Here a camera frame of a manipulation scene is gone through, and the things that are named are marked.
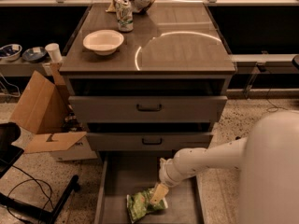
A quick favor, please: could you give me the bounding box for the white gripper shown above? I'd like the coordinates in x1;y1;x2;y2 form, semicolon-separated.
149;158;182;205

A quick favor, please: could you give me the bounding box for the green jalapeno chip bag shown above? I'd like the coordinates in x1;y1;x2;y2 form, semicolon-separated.
126;188;168;224

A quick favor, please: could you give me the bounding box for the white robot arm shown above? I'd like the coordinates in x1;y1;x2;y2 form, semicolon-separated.
150;110;299;224

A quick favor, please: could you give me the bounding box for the grey drawer cabinet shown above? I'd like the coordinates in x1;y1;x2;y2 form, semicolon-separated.
59;2;237;154

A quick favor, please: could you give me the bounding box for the white box on floor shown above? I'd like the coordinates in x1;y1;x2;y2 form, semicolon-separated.
50;137;97;161

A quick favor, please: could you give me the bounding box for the black stand base left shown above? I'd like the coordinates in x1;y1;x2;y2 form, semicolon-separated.
0;175;80;224

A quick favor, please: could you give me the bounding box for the open cardboard box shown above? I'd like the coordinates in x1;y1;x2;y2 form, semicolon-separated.
10;71;86;153

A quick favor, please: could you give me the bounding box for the black chair seat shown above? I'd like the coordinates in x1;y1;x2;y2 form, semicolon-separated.
0;122;24;178

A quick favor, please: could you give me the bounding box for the white paper cup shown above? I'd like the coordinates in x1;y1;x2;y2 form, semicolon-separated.
45;43;63;63

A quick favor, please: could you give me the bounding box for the low grey shelf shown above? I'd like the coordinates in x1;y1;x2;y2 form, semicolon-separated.
0;57;53;77

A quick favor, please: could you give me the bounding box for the green white soda can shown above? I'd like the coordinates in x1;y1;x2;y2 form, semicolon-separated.
115;0;134;32

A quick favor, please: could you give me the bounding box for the white blue bowl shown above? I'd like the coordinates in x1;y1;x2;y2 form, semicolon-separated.
0;44;22;62

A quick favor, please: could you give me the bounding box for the black cable on floor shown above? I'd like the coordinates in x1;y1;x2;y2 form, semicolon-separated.
6;163;55;224

